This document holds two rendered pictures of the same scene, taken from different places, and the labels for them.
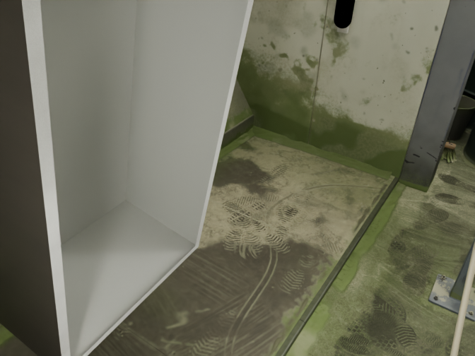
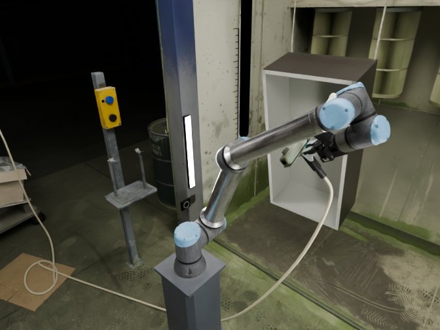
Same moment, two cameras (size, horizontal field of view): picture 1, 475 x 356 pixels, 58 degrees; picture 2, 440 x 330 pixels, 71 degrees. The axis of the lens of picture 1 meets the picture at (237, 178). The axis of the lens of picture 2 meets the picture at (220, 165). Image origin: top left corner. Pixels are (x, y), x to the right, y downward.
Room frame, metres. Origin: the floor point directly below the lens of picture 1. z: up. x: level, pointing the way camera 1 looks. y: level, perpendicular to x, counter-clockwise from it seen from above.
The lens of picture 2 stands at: (0.59, -1.84, 2.01)
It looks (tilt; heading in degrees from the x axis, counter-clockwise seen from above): 28 degrees down; 100
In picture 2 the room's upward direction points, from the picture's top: 1 degrees counter-clockwise
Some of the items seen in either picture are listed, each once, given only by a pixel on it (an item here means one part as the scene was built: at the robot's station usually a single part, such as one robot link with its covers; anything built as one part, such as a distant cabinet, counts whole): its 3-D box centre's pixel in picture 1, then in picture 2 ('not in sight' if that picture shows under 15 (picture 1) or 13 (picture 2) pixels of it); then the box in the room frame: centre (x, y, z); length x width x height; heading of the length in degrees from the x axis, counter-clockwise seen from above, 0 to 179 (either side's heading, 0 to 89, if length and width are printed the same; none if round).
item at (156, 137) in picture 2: not in sight; (178, 162); (-0.41, 1.12, 0.44); 0.59 x 0.58 x 0.89; 128
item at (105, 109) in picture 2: not in sight; (108, 107); (-0.47, -0.03, 1.42); 0.12 x 0.06 x 0.26; 57
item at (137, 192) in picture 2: not in sight; (128, 174); (-0.38, -0.08, 0.95); 0.26 x 0.15 x 0.32; 57
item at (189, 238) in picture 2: not in sight; (188, 240); (0.17, -0.55, 0.83); 0.17 x 0.15 x 0.18; 61
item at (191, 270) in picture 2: not in sight; (189, 259); (0.17, -0.56, 0.69); 0.19 x 0.19 x 0.10
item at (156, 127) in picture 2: not in sight; (175, 126); (-0.42, 1.13, 0.86); 0.54 x 0.54 x 0.01
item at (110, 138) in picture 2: not in sight; (118, 183); (-0.52, 0.01, 0.82); 0.06 x 0.06 x 1.64; 57
